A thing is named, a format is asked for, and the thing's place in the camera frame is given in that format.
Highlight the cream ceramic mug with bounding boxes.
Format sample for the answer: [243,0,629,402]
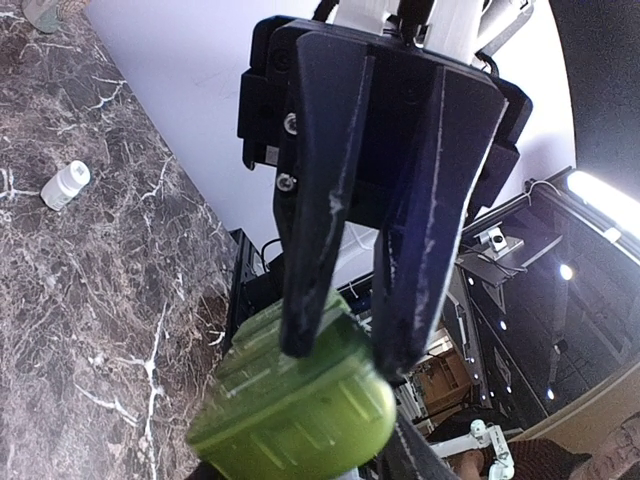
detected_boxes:
[21,0,90,34]

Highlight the green weekly pill organizer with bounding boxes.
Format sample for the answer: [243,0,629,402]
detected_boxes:
[186,291,396,479]

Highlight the bright ceiling light strip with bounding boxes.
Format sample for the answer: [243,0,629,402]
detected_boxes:
[567,171,639,225]

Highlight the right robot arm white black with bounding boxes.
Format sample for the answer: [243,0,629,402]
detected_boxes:
[237,1,533,379]

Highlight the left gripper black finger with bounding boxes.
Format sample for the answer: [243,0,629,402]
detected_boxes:
[382,414,458,480]

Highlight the seated operator person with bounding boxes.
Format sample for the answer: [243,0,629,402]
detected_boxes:
[444,419,640,480]

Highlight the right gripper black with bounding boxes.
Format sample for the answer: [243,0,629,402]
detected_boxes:
[238,16,533,381]

